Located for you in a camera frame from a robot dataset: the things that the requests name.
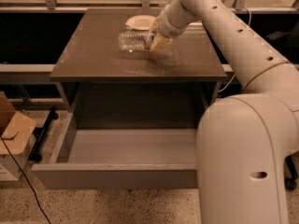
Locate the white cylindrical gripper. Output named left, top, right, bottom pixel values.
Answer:
left=149, top=5, right=189, bottom=52

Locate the white bowl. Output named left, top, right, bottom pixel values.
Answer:
left=126, top=15, right=156, bottom=31

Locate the metal window frame rail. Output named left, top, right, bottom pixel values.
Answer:
left=0, top=0, right=299, bottom=15

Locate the black floor cable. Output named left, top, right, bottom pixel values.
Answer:
left=0, top=136, right=52, bottom=224

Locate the white hanging cable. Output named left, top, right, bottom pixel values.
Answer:
left=218, top=7, right=252, bottom=93

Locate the black bar on floor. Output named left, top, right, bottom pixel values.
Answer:
left=28, top=106, right=59, bottom=162

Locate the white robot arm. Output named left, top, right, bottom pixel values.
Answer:
left=158, top=0, right=299, bottom=224

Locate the clear plastic water bottle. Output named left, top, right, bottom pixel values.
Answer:
left=118, top=31, right=155, bottom=51

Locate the open grey top drawer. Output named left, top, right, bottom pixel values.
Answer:
left=32, top=113, right=197, bottom=189

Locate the cardboard box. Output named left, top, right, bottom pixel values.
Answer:
left=0, top=91, right=36, bottom=181

